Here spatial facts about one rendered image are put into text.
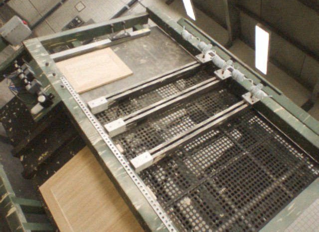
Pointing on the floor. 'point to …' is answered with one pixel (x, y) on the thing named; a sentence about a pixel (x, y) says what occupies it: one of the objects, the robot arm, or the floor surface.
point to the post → (3, 44)
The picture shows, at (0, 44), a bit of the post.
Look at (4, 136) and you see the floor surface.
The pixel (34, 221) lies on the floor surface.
